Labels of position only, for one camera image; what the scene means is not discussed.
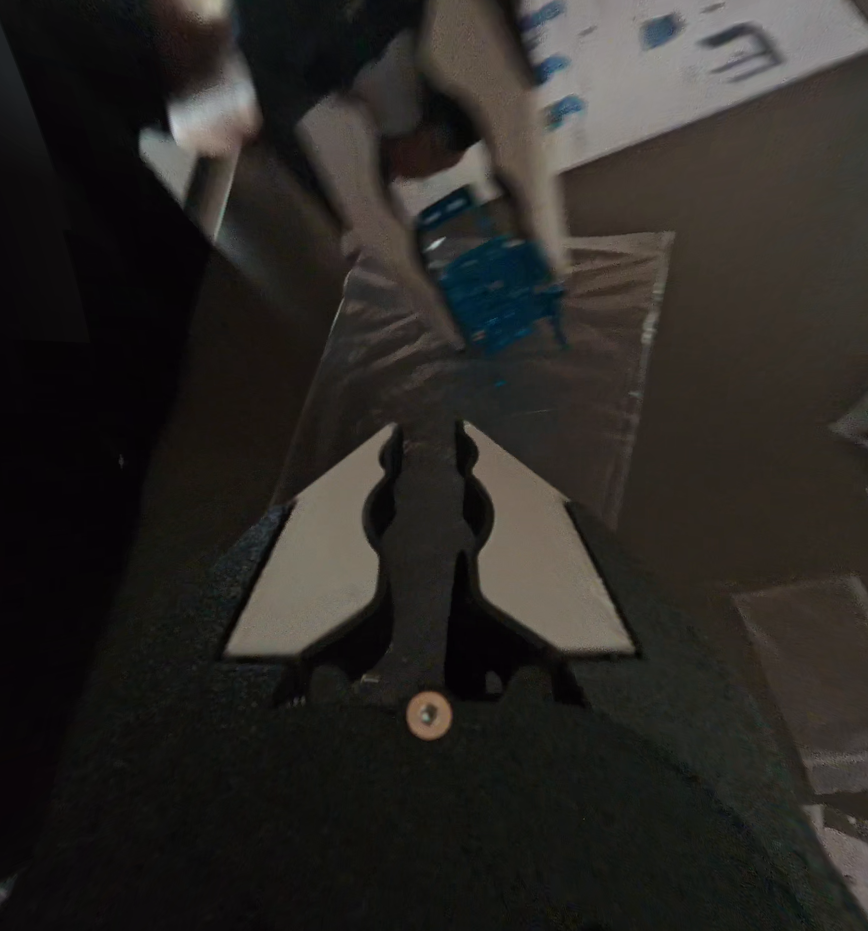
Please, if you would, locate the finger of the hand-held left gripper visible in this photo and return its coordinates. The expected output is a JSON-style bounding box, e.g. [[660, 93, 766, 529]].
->
[[418, 0, 571, 272], [294, 95, 470, 352]]

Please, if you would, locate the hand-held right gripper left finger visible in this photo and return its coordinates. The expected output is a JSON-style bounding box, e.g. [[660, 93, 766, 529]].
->
[[223, 424, 404, 660]]

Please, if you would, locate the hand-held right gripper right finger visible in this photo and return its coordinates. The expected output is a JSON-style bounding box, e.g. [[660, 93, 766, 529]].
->
[[454, 420, 638, 657]]

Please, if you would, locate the blue metal bracket assembly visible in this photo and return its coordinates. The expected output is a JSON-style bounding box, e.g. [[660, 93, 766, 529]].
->
[[413, 185, 569, 357]]

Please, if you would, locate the person's left forearm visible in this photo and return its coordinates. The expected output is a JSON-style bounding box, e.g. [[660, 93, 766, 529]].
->
[[146, 0, 235, 88]]

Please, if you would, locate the person's left hand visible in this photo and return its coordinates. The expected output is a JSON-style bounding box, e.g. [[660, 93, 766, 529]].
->
[[384, 122, 480, 179]]

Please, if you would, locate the open instruction manual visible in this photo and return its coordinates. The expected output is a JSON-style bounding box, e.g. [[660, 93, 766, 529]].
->
[[517, 0, 868, 176]]

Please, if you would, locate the clear plastic bag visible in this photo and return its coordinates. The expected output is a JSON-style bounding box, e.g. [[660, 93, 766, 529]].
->
[[274, 231, 676, 525]]

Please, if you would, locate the group of small hardware bags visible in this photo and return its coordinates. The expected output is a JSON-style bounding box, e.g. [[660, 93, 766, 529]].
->
[[735, 367, 868, 931]]

